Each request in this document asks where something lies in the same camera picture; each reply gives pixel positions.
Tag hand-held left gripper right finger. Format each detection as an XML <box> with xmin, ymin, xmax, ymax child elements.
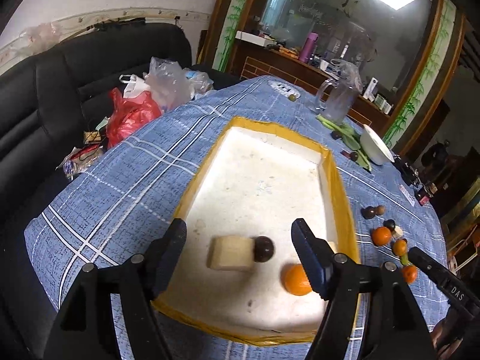
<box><xmin>291</xmin><ymin>217</ymin><xmax>439</xmax><ymax>360</ymax></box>

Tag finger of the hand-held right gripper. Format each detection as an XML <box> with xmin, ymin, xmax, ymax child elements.
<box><xmin>408</xmin><ymin>247</ymin><xmax>452</xmax><ymax>291</ymax></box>

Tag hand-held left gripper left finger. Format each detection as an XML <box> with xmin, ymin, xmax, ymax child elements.
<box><xmin>43</xmin><ymin>218</ymin><xmax>187</xmax><ymax>360</ymax></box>

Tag white foam box yellow tape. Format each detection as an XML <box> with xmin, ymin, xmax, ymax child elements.
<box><xmin>152</xmin><ymin>117</ymin><xmax>362</xmax><ymax>346</ymax></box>

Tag person's right hand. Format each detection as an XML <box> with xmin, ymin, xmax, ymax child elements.
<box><xmin>430</xmin><ymin>317</ymin><xmax>464</xmax><ymax>360</ymax></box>

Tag beige fruit block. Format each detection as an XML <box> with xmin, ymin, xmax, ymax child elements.
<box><xmin>207</xmin><ymin>235</ymin><xmax>256</xmax><ymax>272</ymax></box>

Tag white printed card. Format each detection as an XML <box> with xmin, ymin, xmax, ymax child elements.
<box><xmin>398</xmin><ymin>185</ymin><xmax>417</xmax><ymax>207</ymax></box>

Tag blue plaid tablecloth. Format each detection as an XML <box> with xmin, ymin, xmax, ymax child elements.
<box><xmin>24</xmin><ymin>75</ymin><xmax>451</xmax><ymax>360</ymax></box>

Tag black gadgets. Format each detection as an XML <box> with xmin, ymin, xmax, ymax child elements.
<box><xmin>394</xmin><ymin>157</ymin><xmax>421</xmax><ymax>186</ymax></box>

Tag snack packets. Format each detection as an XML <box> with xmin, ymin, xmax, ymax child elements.
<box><xmin>56</xmin><ymin>146</ymin><xmax>106</xmax><ymax>179</ymax></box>

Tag green leafy vegetable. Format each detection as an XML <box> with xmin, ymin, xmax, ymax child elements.
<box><xmin>316</xmin><ymin>114</ymin><xmax>372</xmax><ymax>173</ymax></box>

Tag white bowl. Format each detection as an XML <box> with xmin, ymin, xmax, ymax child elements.
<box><xmin>359</xmin><ymin>124</ymin><xmax>395</xmax><ymax>166</ymax></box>

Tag red plastic bag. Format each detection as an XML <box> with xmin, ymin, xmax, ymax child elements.
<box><xmin>106</xmin><ymin>88</ymin><xmax>163</xmax><ymax>149</ymax></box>

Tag clear glass pitcher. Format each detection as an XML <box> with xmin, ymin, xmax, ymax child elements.
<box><xmin>309</xmin><ymin>79</ymin><xmax>361</xmax><ymax>124</ymax></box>

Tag clear plastic bag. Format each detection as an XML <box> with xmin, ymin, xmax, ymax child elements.
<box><xmin>144</xmin><ymin>57</ymin><xmax>194</xmax><ymax>111</ymax></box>
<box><xmin>330</xmin><ymin>59</ymin><xmax>362</xmax><ymax>88</ymax></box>
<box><xmin>184</xmin><ymin>68</ymin><xmax>215</xmax><ymax>94</ymax></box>

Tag white plastic bag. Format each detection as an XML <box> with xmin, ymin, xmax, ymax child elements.
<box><xmin>119</xmin><ymin>74</ymin><xmax>152</xmax><ymax>98</ymax></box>

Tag white bottle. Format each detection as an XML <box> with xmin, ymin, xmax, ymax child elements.
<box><xmin>363</xmin><ymin>77</ymin><xmax>379</xmax><ymax>100</ymax></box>

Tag brown wooden cabinet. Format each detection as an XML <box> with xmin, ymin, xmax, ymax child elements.
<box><xmin>229</xmin><ymin>39</ymin><xmax>392</xmax><ymax>136</ymax></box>

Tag black leather sofa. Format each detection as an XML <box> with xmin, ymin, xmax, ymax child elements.
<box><xmin>0</xmin><ymin>22</ymin><xmax>241</xmax><ymax>233</ymax></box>

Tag purple bottle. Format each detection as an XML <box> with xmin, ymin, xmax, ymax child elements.
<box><xmin>298</xmin><ymin>32</ymin><xmax>319</xmax><ymax>64</ymax></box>

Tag white flat box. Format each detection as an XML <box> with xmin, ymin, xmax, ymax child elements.
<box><xmin>235</xmin><ymin>30</ymin><xmax>278</xmax><ymax>47</ymax></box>

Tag wooden framed glass window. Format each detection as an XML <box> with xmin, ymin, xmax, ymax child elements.
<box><xmin>204</xmin><ymin>0</ymin><xmax>467</xmax><ymax>151</ymax></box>

